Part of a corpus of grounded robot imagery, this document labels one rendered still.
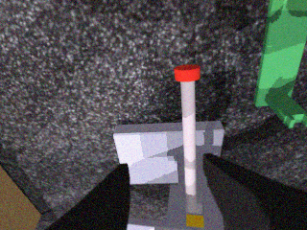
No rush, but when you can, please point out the white pin with red cap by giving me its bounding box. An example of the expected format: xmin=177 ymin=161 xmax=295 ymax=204
xmin=175 ymin=64 xmax=201 ymax=214

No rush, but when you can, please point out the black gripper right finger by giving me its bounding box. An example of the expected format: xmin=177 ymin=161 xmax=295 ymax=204
xmin=203 ymin=153 xmax=307 ymax=230

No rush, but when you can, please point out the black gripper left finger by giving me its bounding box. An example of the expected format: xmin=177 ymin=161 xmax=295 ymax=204
xmin=45 ymin=163 xmax=130 ymax=230

